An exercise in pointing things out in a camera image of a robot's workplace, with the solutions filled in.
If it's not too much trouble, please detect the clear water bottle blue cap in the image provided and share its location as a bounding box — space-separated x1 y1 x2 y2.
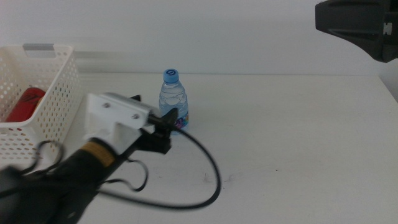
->
158 68 190 134

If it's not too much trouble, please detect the red cola can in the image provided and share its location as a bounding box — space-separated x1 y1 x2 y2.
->
6 86 47 123

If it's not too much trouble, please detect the white perforated plastic basket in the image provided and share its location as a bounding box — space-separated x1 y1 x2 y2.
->
0 44 83 162

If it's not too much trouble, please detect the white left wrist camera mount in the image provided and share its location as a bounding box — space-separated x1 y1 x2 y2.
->
83 91 163 155

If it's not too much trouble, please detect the thin black cable loop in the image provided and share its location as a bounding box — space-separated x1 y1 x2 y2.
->
17 139 67 175
101 157 150 192

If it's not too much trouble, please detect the thick black braided cable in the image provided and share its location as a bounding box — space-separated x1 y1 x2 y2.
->
96 114 223 210

